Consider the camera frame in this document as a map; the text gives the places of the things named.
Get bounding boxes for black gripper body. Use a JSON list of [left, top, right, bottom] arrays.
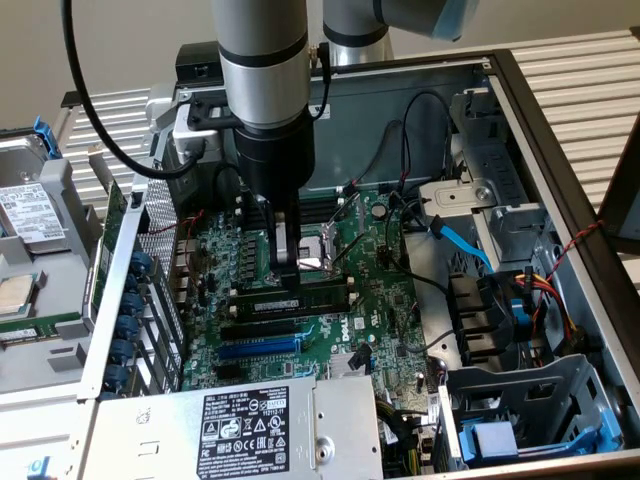
[[233, 117, 317, 209]]

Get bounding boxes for silver socket cover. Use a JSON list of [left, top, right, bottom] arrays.
[[319, 219, 347, 275]]

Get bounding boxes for looped black wire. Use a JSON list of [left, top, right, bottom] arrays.
[[401, 88, 455, 194]]

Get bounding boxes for black plastic shroud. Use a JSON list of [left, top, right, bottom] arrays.
[[446, 272, 517, 372]]

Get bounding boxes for silver chipset heatsink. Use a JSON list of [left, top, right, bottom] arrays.
[[327, 351, 362, 380]]

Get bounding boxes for curved black wire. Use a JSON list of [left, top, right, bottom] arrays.
[[384, 197, 451, 301]]

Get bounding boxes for yellow black power wire bundle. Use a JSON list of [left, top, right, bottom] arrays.
[[375, 392, 436, 480]]

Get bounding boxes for black wire with connector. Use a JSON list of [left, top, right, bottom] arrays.
[[213, 162, 247, 201]]

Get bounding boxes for blue plastic tab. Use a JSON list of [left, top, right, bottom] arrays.
[[27, 455, 52, 480]]

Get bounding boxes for blue plastic lever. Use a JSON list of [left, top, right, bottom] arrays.
[[508, 294, 535, 345]]

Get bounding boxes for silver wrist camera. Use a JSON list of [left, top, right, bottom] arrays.
[[172, 105, 225, 165]]

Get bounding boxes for thin red black wire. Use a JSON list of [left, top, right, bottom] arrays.
[[342, 118, 417, 199]]

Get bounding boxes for grey power supply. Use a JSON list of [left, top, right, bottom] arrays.
[[79, 374, 386, 480]]

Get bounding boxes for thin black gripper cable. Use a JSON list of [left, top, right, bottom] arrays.
[[307, 42, 334, 121]]

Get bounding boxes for metal drive cage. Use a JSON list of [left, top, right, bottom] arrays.
[[417, 87, 554, 266]]

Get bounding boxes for green motherboard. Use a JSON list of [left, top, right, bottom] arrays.
[[177, 188, 437, 396]]

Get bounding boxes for socket locking lever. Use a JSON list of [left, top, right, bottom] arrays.
[[332, 233, 365, 269], [327, 191, 361, 226]]

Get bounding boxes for black box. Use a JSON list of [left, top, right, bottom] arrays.
[[174, 42, 222, 89]]

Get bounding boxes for green graphics card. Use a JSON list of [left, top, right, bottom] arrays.
[[82, 143, 130, 331]]

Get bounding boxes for grey parts rack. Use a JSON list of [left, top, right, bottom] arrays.
[[0, 127, 109, 396]]

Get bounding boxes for metal disk bay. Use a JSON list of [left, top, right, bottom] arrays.
[[433, 352, 629, 474]]

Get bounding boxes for thick black camera cable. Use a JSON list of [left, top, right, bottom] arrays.
[[59, 0, 207, 180]]

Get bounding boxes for red black twisted wire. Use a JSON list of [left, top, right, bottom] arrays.
[[546, 219, 606, 282], [148, 208, 207, 266]]

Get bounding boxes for blue disk bay rail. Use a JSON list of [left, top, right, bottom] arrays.
[[458, 412, 624, 466]]

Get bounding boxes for open PC case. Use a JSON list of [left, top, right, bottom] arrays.
[[77, 47, 640, 480]]

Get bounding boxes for black cable with flat connector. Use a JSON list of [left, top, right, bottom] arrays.
[[348, 343, 375, 375]]

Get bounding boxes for RAM slot with white latches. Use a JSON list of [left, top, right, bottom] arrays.
[[235, 203, 349, 219], [227, 287, 360, 324], [235, 192, 349, 206], [227, 277, 359, 299]]

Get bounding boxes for red yellow disk power wires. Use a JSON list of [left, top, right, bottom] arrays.
[[514, 267, 589, 354]]

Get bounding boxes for dark brown panel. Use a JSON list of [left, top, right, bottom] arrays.
[[597, 112, 640, 256]]

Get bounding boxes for silver CPU chip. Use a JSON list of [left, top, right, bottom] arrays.
[[0, 273, 39, 317]]

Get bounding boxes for blue disk data wire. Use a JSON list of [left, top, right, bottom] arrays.
[[428, 214, 497, 275]]

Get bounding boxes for CPU socket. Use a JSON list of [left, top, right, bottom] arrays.
[[297, 232, 335, 275]]

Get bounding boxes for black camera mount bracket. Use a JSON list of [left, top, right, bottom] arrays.
[[185, 96, 242, 132]]

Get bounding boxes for long black expansion slot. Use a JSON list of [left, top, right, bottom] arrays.
[[218, 318, 299, 342]]

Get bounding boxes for blue expansion slot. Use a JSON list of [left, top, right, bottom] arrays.
[[215, 335, 302, 361]]

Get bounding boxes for hard disk with blue carrier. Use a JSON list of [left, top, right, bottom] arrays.
[[0, 117, 71, 254]]

